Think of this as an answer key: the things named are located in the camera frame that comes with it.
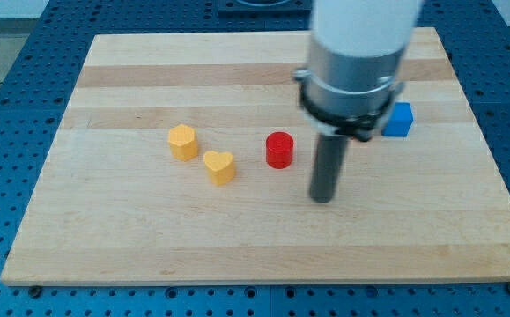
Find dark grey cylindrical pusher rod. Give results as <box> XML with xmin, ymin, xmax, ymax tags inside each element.
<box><xmin>308</xmin><ymin>135</ymin><xmax>348</xmax><ymax>203</ymax></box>

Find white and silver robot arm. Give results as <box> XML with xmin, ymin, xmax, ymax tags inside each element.
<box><xmin>293</xmin><ymin>0</ymin><xmax>423</xmax><ymax>203</ymax></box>

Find yellow heart block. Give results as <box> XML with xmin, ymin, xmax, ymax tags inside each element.
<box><xmin>203</xmin><ymin>151</ymin><xmax>236</xmax><ymax>186</ymax></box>

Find red cylinder block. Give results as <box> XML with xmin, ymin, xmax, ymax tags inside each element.
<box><xmin>265</xmin><ymin>131</ymin><xmax>294</xmax><ymax>169</ymax></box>

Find blue cube block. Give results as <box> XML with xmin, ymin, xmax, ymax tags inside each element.
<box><xmin>381</xmin><ymin>102</ymin><xmax>414</xmax><ymax>137</ymax></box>

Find yellow hexagon block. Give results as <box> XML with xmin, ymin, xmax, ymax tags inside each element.
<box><xmin>168</xmin><ymin>124</ymin><xmax>199</xmax><ymax>161</ymax></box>

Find light wooden board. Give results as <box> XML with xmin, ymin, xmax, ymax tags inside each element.
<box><xmin>1</xmin><ymin>27</ymin><xmax>510</xmax><ymax>286</ymax></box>

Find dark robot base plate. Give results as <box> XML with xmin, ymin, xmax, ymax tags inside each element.
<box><xmin>216</xmin><ymin>0</ymin><xmax>313</xmax><ymax>14</ymax></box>

